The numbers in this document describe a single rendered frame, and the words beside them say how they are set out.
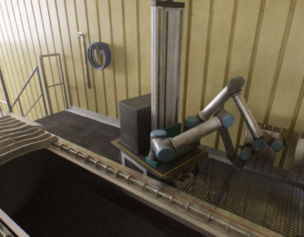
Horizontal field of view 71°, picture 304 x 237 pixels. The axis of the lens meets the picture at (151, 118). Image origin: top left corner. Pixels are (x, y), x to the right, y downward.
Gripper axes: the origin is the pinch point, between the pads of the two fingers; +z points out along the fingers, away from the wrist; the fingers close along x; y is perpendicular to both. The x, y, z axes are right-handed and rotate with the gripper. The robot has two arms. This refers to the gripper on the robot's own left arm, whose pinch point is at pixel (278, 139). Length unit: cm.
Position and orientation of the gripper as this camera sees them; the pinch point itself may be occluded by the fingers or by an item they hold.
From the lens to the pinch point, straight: 256.0
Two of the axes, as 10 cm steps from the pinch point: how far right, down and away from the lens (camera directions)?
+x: -8.3, -2.2, 5.1
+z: 5.5, -1.2, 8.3
